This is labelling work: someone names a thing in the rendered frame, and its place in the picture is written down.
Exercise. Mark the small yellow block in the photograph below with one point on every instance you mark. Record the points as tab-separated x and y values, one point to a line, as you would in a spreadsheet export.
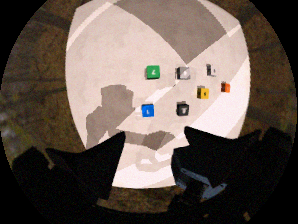
202	93

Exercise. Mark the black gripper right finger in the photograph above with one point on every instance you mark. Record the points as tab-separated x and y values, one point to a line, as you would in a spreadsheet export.
218	155

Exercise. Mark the green block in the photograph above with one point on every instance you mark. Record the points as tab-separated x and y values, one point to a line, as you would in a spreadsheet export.
153	72

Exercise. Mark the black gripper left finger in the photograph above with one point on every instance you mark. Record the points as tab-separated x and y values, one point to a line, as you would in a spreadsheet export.
95	167

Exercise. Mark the small orange block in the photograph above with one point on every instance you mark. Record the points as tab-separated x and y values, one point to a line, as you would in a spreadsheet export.
225	87

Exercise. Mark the blue block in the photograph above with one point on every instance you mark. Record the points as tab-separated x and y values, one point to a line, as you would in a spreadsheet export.
147	110

